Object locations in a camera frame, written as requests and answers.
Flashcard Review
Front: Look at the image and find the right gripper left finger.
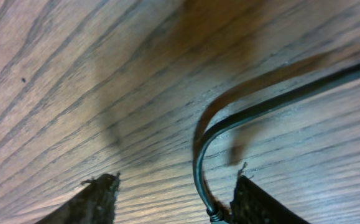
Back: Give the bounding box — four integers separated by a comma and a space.
37, 173, 120, 224

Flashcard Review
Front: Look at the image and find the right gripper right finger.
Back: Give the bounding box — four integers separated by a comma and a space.
230, 162, 308, 224

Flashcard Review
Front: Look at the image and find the black USB cable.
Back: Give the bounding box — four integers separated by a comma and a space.
193, 55, 360, 223

